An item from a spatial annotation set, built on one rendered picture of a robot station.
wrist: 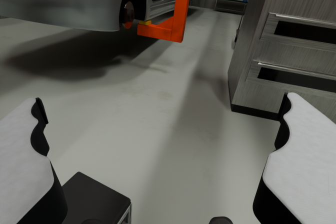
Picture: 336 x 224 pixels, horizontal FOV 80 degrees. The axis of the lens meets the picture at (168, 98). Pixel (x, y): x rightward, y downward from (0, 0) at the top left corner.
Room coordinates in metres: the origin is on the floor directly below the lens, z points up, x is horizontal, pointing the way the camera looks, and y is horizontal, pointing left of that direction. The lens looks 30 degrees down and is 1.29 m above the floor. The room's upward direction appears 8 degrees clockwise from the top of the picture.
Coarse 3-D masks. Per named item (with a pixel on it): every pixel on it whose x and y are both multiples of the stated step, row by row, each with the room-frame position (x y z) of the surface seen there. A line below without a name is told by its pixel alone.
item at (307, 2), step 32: (256, 0) 2.45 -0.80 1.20; (288, 0) 2.04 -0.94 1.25; (320, 0) 2.00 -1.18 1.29; (256, 32) 2.06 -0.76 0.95; (288, 32) 1.99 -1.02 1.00; (320, 32) 1.96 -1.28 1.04; (256, 64) 2.02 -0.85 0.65; (288, 64) 2.01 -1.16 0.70; (320, 64) 1.97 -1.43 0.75; (256, 96) 2.03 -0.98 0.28; (320, 96) 1.95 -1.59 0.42
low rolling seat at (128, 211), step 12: (72, 180) 0.66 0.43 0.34; (84, 180) 0.66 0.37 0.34; (96, 180) 0.68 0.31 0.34; (72, 192) 0.59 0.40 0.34; (84, 192) 0.60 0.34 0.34; (96, 192) 0.61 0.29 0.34; (108, 192) 0.62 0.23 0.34; (72, 204) 0.53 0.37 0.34; (84, 204) 0.54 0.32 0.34; (96, 204) 0.55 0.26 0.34; (108, 204) 0.56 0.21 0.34; (120, 204) 0.56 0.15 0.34; (72, 216) 0.48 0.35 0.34; (84, 216) 0.49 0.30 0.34; (96, 216) 0.50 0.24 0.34; (108, 216) 0.50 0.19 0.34; (120, 216) 0.52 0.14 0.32
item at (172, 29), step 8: (176, 0) 2.96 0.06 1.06; (184, 0) 2.94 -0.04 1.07; (176, 8) 2.96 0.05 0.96; (184, 8) 2.94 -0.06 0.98; (176, 16) 2.96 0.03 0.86; (184, 16) 2.94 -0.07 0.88; (144, 24) 3.05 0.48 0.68; (152, 24) 3.14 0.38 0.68; (160, 24) 3.01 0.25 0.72; (168, 24) 2.99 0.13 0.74; (176, 24) 2.95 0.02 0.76; (184, 24) 3.02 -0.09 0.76; (144, 32) 3.04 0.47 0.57; (152, 32) 3.02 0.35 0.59; (160, 32) 2.99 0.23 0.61; (168, 32) 2.97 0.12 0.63; (176, 32) 2.95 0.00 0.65; (176, 40) 2.95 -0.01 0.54
